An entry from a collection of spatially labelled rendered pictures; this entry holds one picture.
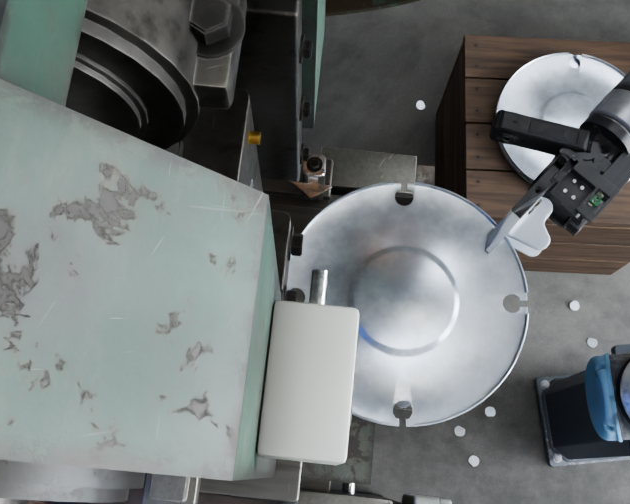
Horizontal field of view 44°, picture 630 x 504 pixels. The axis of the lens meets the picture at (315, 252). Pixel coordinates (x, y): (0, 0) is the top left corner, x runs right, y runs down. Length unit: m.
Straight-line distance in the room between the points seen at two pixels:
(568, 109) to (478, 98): 0.17
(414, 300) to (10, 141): 0.73
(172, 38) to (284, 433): 0.18
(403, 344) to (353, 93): 1.09
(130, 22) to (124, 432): 0.17
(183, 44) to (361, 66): 1.60
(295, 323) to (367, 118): 1.54
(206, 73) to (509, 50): 1.27
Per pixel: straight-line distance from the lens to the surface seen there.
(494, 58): 1.58
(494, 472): 1.73
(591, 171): 0.96
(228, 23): 0.36
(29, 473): 0.31
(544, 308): 1.80
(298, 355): 0.35
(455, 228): 0.94
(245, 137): 0.57
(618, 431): 1.11
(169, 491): 0.94
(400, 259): 0.92
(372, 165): 1.13
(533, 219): 0.94
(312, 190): 0.95
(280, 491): 0.98
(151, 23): 0.33
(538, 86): 1.55
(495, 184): 1.47
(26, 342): 0.21
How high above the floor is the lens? 1.68
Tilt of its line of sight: 74 degrees down
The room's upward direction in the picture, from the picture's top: 3 degrees clockwise
